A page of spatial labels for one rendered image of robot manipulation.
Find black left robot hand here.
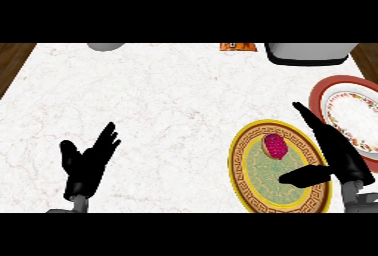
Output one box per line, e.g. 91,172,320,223
59,121,122,202

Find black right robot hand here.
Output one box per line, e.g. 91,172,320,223
277,101,376,189

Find red rimmed floral plate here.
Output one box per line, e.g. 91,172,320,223
307,74,378,174

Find yellow patterned plate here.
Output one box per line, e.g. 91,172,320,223
225,119,333,214

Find white appliance with black base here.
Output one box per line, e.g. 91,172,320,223
262,43,360,67

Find grey round object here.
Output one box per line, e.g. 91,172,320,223
85,43,127,53

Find orange box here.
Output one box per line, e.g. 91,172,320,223
218,43,258,53

